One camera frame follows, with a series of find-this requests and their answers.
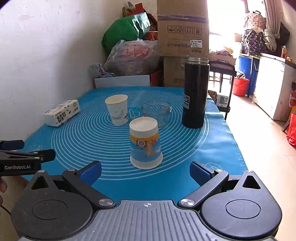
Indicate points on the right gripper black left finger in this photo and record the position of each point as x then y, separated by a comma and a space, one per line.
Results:
80, 182

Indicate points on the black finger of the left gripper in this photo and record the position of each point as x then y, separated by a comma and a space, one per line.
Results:
11, 145
44, 155

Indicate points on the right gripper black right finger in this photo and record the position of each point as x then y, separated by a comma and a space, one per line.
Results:
210, 183

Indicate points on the blue illustrated paper cup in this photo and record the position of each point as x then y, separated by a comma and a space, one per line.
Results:
145, 147

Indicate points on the white paper cup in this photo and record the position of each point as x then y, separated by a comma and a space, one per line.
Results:
117, 107

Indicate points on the person's left hand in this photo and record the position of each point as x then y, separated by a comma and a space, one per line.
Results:
3, 188

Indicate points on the white tissue pack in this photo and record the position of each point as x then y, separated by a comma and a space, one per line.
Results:
61, 113

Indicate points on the blue silicone baking mat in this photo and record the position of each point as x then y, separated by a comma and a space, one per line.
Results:
90, 135

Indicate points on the tall black thermos bottle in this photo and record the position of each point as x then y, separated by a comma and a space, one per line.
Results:
195, 91

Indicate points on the small glass jar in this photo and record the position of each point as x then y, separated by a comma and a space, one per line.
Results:
159, 110

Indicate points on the red shopping bag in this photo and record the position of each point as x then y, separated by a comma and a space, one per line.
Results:
291, 134

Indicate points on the red plastic bucket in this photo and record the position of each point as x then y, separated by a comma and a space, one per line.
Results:
240, 87

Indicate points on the small white printed bag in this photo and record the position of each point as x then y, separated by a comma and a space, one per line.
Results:
99, 71

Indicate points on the black metal stool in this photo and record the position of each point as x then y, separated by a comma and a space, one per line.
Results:
223, 69

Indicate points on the white flat box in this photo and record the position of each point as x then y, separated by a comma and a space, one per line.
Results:
122, 81

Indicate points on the lower cardboard box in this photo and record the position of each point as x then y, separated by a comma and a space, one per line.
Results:
174, 71

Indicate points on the cardboard box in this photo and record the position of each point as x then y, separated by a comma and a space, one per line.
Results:
174, 71
183, 28

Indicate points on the white chest freezer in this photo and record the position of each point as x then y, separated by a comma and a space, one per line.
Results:
274, 85

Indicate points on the clear plastic bag red contents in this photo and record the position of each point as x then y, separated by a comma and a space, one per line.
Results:
129, 58

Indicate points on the upper cardboard box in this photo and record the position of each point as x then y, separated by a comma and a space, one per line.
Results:
183, 28

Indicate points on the green bag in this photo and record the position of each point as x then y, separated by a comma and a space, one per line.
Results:
129, 28

